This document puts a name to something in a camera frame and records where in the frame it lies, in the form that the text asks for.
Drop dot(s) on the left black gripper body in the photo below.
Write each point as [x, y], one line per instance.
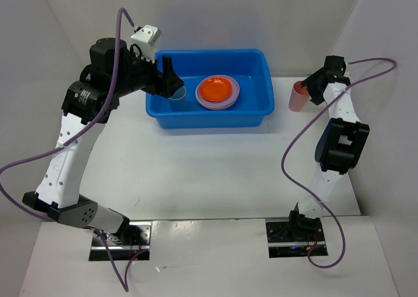
[143, 75]

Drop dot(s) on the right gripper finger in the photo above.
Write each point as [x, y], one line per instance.
[315, 80]
[316, 96]

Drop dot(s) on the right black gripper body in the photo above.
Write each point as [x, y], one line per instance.
[315, 87]

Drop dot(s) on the blue plastic cup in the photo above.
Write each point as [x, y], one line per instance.
[179, 96]

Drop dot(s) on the pink plastic cup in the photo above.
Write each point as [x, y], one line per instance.
[299, 97]

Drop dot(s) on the orange plastic plate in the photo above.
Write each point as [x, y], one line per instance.
[215, 89]

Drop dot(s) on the pink plastic plate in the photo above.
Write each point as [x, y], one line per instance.
[212, 106]

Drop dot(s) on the purple plastic plate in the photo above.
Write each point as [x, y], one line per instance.
[232, 99]

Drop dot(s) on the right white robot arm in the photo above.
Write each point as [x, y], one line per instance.
[339, 148]

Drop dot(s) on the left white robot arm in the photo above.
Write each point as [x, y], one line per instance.
[116, 70]

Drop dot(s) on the blue plastic bin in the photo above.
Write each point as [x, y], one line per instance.
[248, 67]

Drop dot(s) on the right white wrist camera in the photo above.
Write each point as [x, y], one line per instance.
[347, 75]

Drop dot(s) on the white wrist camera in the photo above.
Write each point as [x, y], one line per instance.
[145, 38]
[347, 75]

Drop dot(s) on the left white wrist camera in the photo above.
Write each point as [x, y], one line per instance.
[145, 38]

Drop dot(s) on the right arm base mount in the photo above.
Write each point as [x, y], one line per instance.
[282, 244]

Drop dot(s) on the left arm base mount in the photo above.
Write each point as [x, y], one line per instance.
[136, 246]

